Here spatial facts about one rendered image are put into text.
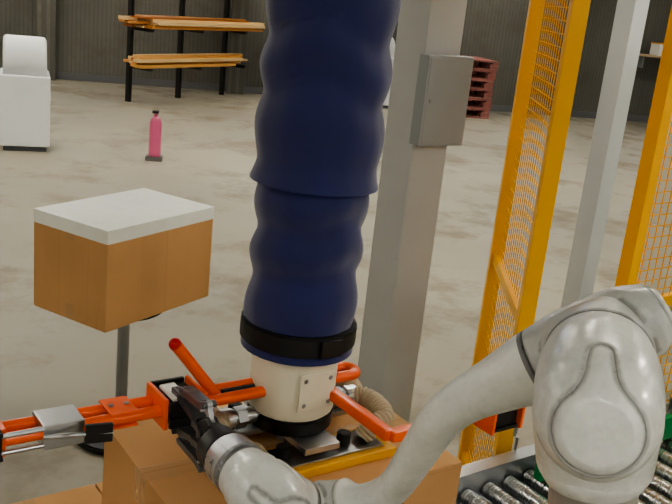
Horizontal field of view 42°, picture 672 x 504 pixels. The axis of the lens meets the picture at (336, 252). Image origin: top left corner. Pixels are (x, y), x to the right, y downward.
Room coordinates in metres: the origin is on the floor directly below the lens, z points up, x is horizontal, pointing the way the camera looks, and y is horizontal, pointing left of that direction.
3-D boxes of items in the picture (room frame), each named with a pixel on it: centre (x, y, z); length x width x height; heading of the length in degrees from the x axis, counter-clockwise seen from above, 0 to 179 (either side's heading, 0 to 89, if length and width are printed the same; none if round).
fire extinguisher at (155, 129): (9.28, 2.05, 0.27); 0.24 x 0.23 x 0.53; 53
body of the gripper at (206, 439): (1.32, 0.17, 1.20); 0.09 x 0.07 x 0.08; 36
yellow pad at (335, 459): (1.52, 0.00, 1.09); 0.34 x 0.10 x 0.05; 126
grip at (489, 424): (1.57, -0.34, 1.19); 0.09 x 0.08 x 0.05; 36
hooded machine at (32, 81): (9.29, 3.44, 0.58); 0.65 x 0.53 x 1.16; 17
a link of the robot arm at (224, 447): (1.26, 0.13, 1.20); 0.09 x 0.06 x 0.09; 126
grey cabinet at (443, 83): (2.99, -0.30, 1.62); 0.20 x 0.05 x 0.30; 126
